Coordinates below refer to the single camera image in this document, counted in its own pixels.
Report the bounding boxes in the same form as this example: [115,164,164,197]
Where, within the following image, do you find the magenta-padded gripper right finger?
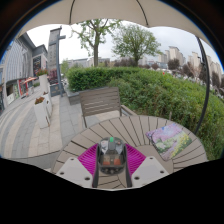
[123,143,170,189]

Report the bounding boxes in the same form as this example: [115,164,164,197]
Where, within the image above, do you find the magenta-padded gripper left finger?
[54,143,101,189]

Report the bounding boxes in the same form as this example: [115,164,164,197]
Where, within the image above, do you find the floral print mouse pad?
[145,122,193,162]

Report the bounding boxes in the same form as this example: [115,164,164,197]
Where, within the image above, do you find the low white flower planter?
[33,95,52,129]

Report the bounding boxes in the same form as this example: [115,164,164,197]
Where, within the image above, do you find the brown slatted chair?
[78,86,138,129]

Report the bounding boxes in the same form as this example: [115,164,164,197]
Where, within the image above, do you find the tall white flower planter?
[35,68,52,98]

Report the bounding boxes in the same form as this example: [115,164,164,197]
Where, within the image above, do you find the dark curved parasol pole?
[193,36,211,136]

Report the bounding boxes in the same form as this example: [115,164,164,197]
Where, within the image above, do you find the tall grey sign pillar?
[47,26,67,98]

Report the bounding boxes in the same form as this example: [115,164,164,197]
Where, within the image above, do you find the grey storefront building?
[0,32,49,111]

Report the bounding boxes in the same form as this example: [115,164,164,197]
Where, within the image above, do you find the distant apartment towers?
[156,45,223,88]

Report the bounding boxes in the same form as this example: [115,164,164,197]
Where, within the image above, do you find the thin-trunk sparse tree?
[71,19,123,68]

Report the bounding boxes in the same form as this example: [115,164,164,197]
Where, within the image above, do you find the round-crowned green tree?
[111,23,163,68]

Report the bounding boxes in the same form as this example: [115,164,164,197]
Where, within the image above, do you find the beige parasol canopy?
[16,0,214,48]

